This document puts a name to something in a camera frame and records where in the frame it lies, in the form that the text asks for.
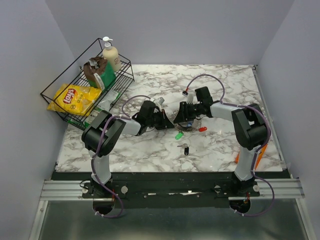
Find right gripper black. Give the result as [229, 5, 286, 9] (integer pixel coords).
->
[172, 101, 203, 124]

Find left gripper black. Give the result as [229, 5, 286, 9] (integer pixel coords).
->
[146, 109, 175, 131]

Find metal disc with keyrings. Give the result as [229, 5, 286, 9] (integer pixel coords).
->
[175, 119, 202, 132]

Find green key tag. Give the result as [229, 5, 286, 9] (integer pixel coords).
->
[175, 131, 184, 140]

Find red key tag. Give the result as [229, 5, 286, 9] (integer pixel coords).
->
[198, 126, 207, 132]

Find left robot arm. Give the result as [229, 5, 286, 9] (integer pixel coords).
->
[81, 97, 175, 198]

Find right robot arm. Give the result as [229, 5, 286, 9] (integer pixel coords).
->
[173, 86, 271, 196]

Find key with black fob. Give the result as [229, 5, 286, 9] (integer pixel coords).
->
[177, 143, 189, 156]

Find white green package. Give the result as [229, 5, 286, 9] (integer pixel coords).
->
[83, 90, 120, 128]

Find brown and green bag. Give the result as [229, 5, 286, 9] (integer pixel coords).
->
[83, 56, 116, 91]

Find orange box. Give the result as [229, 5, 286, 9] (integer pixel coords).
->
[235, 145, 268, 174]

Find cream pump lotion bottle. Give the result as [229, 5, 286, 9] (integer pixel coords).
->
[102, 36, 122, 72]

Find yellow Lays chip bag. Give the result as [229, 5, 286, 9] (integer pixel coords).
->
[47, 83, 102, 117]

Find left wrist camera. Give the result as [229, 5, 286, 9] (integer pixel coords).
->
[153, 97, 165, 106]

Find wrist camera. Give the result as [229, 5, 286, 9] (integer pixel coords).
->
[153, 97, 165, 106]
[182, 91, 195, 104]

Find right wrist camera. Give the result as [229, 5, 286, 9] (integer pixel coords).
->
[182, 91, 195, 104]

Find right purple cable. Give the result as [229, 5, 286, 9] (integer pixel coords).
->
[184, 73, 276, 217]

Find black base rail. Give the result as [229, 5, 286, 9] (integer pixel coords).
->
[46, 170, 296, 209]

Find black wire rack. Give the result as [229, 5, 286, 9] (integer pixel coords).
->
[40, 38, 135, 130]

